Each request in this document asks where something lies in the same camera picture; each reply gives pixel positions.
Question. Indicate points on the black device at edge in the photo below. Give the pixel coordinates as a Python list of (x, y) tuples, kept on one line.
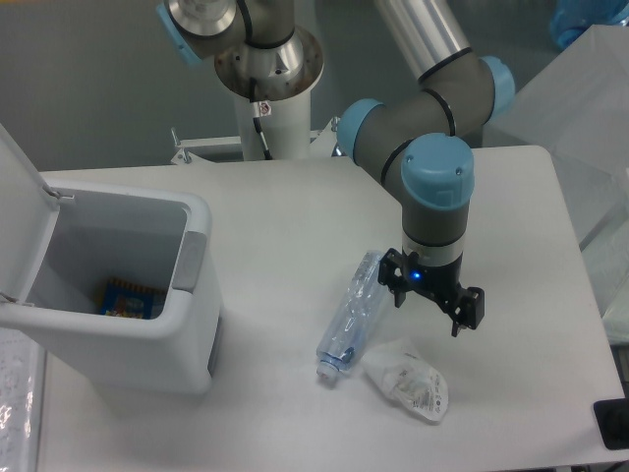
[(612, 419)]

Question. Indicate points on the white mounting bracket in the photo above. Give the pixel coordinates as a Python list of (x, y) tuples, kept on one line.
[(324, 142), (223, 149)]

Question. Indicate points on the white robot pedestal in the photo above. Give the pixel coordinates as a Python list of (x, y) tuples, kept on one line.
[(281, 127)]

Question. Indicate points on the clear crushed plastic bottle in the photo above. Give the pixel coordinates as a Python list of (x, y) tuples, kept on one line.
[(346, 337)]

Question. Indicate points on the blue water jug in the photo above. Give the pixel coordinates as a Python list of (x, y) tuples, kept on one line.
[(572, 18)]

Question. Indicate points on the white plastic wrapper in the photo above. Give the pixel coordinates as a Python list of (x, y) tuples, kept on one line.
[(401, 374)]

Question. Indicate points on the paper sheet in sleeve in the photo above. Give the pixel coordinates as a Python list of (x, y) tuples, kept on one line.
[(22, 384)]

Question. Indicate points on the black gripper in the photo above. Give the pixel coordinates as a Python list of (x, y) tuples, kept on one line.
[(403, 273)]

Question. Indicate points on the white mounting bracket right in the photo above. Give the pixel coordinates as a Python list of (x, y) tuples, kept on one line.
[(324, 142)]

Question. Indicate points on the white mounting bracket left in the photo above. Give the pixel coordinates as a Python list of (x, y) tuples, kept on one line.
[(223, 149)]

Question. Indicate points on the translucent plastic box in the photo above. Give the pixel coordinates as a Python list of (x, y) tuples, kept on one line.
[(577, 109)]

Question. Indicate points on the white open trash can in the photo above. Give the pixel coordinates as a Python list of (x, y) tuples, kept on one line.
[(61, 240)]

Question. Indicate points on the blue yellow snack packet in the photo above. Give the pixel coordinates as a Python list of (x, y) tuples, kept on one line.
[(124, 299)]

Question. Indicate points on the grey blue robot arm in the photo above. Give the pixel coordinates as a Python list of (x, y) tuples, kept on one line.
[(415, 151)]

